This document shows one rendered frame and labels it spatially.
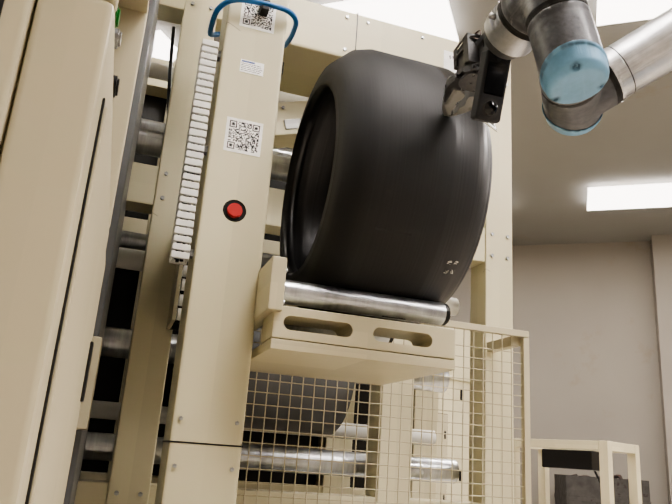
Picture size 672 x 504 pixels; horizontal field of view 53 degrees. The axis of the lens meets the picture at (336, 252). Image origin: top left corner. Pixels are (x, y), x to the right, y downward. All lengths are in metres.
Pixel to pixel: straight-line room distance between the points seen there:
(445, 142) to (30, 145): 0.94
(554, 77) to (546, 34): 0.06
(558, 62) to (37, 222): 0.75
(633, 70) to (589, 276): 8.54
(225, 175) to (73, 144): 0.91
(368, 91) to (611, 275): 8.49
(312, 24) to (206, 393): 1.06
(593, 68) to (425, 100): 0.41
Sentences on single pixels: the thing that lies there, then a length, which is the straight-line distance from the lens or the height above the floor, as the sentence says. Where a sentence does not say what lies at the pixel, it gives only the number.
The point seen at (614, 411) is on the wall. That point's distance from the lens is 9.35.
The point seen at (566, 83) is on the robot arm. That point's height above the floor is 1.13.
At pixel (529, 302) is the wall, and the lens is 9.57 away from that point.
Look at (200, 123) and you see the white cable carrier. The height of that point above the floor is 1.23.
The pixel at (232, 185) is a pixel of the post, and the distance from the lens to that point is 1.36.
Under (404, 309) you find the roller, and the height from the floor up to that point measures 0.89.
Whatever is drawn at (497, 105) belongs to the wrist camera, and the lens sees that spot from 1.18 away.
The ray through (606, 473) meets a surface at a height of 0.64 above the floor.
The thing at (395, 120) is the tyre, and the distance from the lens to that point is 1.27.
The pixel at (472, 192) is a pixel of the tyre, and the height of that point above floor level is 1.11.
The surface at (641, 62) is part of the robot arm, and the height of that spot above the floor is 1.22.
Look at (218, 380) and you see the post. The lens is 1.27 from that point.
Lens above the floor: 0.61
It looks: 17 degrees up
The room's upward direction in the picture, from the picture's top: 4 degrees clockwise
